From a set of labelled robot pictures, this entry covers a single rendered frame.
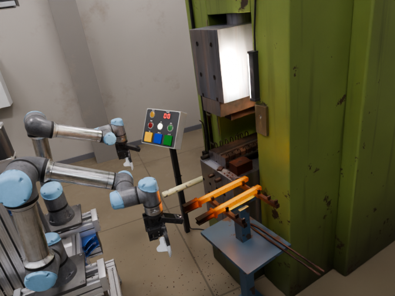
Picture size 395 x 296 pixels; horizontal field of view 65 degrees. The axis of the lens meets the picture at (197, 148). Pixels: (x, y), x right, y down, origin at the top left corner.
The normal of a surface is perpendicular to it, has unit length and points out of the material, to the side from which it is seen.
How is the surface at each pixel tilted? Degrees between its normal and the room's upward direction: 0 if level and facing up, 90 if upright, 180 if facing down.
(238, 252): 0
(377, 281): 0
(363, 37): 90
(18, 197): 82
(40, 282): 98
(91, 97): 90
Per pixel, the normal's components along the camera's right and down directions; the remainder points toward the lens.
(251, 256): -0.13, -0.90
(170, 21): 0.37, 0.36
